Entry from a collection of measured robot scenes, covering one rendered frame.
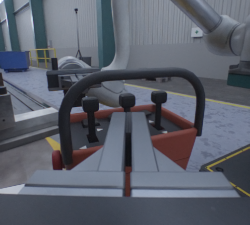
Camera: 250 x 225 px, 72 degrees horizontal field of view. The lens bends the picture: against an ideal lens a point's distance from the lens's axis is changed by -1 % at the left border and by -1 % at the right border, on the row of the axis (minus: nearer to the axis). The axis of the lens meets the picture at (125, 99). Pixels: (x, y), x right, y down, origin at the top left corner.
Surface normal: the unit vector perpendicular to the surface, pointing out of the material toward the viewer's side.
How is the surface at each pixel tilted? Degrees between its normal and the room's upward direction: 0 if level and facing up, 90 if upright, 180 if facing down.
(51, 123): 90
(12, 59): 90
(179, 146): 97
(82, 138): 0
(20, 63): 90
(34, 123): 72
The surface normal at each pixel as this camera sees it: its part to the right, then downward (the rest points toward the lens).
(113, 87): 0.42, 0.20
